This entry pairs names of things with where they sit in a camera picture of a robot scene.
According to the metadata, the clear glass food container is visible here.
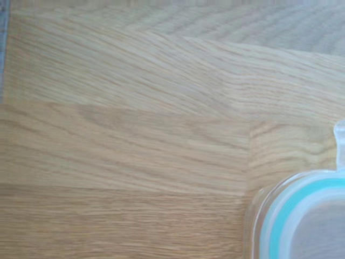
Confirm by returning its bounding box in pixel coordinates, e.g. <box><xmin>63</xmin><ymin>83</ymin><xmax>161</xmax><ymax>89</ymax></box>
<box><xmin>243</xmin><ymin>186</ymin><xmax>273</xmax><ymax>259</ymax></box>

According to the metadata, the clear lid with teal seal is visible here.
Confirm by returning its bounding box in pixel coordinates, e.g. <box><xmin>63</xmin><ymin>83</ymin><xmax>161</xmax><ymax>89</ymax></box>
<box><xmin>258</xmin><ymin>118</ymin><xmax>345</xmax><ymax>259</ymax></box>

